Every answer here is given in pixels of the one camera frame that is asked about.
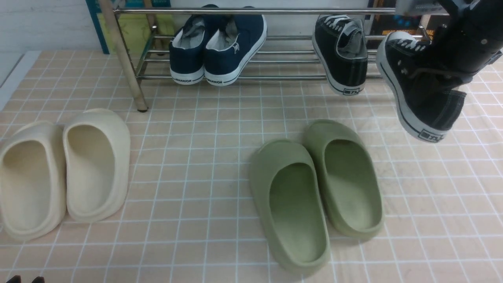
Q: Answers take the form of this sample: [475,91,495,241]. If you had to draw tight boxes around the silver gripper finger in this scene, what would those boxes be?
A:
[395,0,446,17]

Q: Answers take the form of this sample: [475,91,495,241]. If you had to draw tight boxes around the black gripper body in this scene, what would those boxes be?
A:
[408,24,502,88]

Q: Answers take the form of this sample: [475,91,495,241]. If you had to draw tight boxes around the black canvas sneaker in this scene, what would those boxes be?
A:
[376,31,466,143]
[312,15,368,96]

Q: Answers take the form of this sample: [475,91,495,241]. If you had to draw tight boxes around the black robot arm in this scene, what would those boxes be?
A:
[396,0,503,83]

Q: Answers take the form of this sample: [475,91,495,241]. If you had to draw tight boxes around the silver metal shoe rack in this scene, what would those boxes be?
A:
[99,0,396,113]

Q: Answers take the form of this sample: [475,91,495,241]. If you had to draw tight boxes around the black image processing book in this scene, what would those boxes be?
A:
[363,0,450,50]

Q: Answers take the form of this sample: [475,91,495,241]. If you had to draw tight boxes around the right navy canvas sneaker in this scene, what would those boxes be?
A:
[204,14,267,86]

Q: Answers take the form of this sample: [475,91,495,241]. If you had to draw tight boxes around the navy canvas sneaker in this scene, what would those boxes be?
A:
[169,14,221,85]
[204,14,267,86]

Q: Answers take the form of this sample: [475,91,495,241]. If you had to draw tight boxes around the right green foam slipper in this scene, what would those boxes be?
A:
[303,119,384,240]

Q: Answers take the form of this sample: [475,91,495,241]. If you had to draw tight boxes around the green foam slipper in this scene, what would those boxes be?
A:
[303,119,384,240]
[248,139,329,276]

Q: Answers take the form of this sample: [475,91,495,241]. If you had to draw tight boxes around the left navy canvas sneaker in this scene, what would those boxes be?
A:
[169,14,221,85]

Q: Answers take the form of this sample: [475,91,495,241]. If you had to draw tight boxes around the left green foam slipper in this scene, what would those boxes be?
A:
[248,139,329,276]

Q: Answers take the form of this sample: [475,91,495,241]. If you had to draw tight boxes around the blue and yellow book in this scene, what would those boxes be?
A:
[86,0,174,54]

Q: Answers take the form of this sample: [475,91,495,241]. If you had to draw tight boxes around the right cream foam slipper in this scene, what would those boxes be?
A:
[62,108,131,222]

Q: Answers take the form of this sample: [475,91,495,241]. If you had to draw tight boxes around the cream foam slipper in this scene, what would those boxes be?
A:
[0,121,66,241]
[62,108,131,222]

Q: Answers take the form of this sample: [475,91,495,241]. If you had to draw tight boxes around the left cream foam slipper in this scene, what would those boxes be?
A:
[0,121,66,241]

